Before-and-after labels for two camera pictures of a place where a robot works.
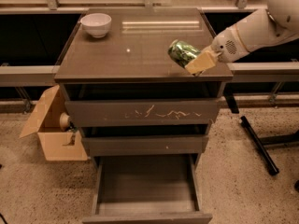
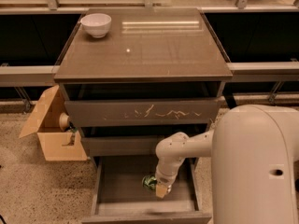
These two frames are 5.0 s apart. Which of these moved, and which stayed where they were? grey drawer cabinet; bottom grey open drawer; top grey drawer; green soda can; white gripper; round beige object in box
Moved: green soda can; white gripper
Stayed: grey drawer cabinet; top grey drawer; bottom grey open drawer; round beige object in box
